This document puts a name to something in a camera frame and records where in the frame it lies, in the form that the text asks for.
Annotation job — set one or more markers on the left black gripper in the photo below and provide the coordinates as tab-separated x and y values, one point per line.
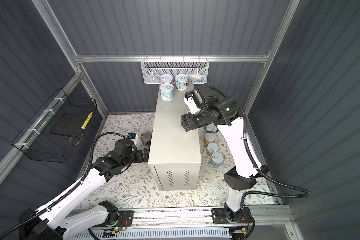
140	158

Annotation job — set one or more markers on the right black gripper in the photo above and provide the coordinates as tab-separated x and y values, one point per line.
186	122

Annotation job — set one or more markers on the green labelled can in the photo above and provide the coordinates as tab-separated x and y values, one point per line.
212	148

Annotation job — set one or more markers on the white lidded can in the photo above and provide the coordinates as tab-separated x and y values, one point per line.
217	159

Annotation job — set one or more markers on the light blue labelled can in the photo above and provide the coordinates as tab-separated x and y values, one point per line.
166	92

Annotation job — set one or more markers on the pink labelled can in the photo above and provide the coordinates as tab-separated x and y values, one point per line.
166	79

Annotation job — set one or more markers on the teal labelled can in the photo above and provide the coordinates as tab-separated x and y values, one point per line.
181	82

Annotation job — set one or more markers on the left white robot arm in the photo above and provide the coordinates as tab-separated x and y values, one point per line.
31	225

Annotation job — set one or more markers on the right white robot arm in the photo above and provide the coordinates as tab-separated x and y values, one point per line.
242	177

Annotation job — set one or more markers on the white metal cabinet counter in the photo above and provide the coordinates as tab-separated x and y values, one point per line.
175	155

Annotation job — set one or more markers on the dark bare-lid tin can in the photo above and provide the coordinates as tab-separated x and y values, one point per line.
146	139

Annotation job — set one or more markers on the yellow can far right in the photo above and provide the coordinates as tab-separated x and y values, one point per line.
209	138

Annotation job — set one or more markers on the yellow marker in basket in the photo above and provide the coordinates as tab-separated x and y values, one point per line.
87	120

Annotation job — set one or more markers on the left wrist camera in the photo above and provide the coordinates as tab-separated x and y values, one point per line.
132	136

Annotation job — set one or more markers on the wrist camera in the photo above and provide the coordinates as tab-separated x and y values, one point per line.
190	102
132	136

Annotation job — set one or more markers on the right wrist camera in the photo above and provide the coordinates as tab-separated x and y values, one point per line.
190	102

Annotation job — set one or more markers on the white wire mesh basket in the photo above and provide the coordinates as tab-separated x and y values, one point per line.
152	70

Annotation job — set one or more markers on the black wire wall basket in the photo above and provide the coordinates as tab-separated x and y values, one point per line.
57	136

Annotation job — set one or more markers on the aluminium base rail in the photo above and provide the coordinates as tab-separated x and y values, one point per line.
170	218

